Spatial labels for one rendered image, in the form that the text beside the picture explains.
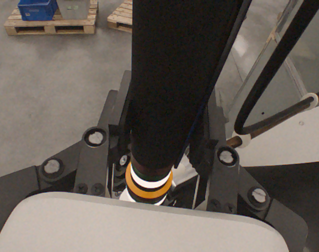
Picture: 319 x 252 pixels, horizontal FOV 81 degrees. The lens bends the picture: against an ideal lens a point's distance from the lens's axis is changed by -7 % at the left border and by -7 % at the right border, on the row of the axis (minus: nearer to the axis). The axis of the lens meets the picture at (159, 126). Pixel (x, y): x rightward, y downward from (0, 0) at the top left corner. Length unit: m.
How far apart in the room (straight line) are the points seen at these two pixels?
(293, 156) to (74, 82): 2.19
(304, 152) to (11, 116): 2.24
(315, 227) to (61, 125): 1.96
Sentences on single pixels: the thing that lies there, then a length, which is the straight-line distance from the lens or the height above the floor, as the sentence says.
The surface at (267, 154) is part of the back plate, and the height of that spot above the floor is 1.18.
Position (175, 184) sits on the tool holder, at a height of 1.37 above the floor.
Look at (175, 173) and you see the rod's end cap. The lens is 0.22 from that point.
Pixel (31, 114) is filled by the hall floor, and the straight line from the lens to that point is 2.23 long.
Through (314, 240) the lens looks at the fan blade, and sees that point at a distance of 0.24.
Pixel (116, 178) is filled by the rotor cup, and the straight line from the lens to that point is 0.40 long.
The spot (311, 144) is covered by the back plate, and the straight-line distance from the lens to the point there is 0.53.
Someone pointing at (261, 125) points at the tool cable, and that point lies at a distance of 0.28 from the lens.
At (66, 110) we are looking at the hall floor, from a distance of 2.14.
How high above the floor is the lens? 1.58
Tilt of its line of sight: 54 degrees down
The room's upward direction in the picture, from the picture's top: 11 degrees clockwise
